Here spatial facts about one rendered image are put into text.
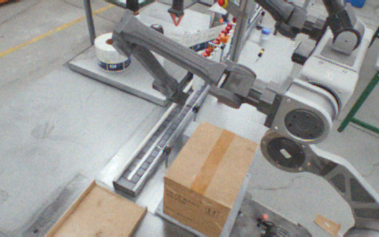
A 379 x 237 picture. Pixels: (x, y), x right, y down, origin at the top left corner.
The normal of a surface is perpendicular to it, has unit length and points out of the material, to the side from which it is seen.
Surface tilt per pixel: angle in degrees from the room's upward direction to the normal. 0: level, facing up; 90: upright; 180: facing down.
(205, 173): 0
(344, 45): 90
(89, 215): 0
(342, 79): 0
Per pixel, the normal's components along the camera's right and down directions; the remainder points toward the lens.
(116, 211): 0.09, -0.69
